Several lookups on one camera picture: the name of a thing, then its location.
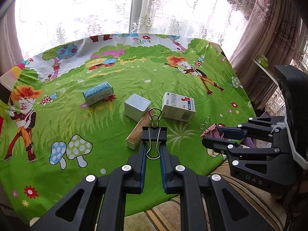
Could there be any pink binder clip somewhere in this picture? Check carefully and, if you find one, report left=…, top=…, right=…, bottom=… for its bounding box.
left=199, top=117, right=225, bottom=139

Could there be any medicine box red figure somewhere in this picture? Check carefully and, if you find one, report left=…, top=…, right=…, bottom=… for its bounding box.
left=161, top=92, right=196, bottom=122

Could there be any black binder clip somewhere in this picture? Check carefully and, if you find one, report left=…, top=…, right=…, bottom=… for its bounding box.
left=141, top=107, right=167, bottom=160

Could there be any dental orange long box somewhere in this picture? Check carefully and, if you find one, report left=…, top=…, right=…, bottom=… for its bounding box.
left=126, top=112, right=151, bottom=150

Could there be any purple storage box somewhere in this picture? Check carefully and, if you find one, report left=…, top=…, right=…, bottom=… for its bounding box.
left=241, top=111, right=274, bottom=149

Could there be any striped towel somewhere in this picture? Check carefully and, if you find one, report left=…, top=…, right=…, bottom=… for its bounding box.
left=29, top=159, right=289, bottom=231

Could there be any white shelf with green item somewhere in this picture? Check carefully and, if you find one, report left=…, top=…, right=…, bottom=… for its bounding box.
left=252, top=55, right=278, bottom=86

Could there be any black phone on gripper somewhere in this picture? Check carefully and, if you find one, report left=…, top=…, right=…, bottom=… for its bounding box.
left=275, top=65, right=307, bottom=170

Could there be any silver white cube box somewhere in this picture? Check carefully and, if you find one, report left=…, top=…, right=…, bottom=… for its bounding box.
left=124, top=93, right=151, bottom=122

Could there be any cartoon green tablecloth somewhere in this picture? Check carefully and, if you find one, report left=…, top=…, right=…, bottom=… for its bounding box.
left=1, top=33, right=255, bottom=222

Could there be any teal small box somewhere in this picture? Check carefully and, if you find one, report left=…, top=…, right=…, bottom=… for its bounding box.
left=82, top=81, right=114, bottom=106

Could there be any mauve curtain right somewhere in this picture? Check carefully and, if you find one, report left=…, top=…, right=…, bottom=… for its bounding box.
left=229, top=0, right=302, bottom=110

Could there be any beige curtain left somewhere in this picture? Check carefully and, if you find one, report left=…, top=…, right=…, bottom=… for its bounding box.
left=0, top=2, right=23, bottom=75

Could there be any white lace curtain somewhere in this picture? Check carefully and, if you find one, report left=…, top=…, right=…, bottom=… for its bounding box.
left=15, top=0, right=247, bottom=59

